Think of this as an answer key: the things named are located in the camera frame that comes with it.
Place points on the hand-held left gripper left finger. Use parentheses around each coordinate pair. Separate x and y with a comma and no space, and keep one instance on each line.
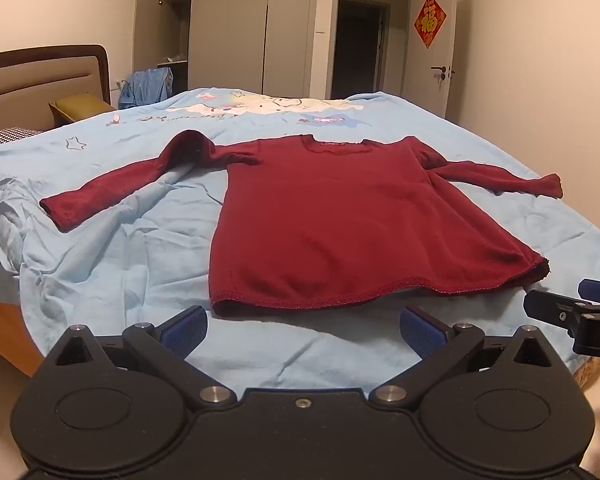
(186,334)

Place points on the light blue printed blanket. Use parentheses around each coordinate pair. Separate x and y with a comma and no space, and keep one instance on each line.
(130,260)

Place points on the red diamond door decoration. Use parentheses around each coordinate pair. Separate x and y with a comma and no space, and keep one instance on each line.
(430,21)

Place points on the white door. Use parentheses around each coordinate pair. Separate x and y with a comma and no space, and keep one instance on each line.
(432,95)

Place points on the houndstooth pillow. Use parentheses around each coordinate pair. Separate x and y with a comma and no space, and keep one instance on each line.
(5,136)

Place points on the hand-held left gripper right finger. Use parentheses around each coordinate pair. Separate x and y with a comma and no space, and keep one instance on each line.
(421,334)

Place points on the dark red long-sleeve shirt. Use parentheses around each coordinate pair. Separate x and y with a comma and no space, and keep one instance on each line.
(330,220)

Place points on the wooden bed frame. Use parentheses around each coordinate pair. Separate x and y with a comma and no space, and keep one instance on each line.
(5,330)

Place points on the padded bed headboard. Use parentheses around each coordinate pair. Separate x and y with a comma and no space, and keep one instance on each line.
(30,85)

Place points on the beige wardrobe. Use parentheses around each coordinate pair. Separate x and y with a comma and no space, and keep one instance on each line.
(230,25)

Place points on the olive green pillow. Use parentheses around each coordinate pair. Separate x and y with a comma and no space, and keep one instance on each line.
(80,106)

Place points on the doorway frame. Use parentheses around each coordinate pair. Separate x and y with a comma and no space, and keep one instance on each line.
(330,35)

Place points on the blue clothes pile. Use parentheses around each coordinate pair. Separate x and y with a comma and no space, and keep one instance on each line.
(147,85)

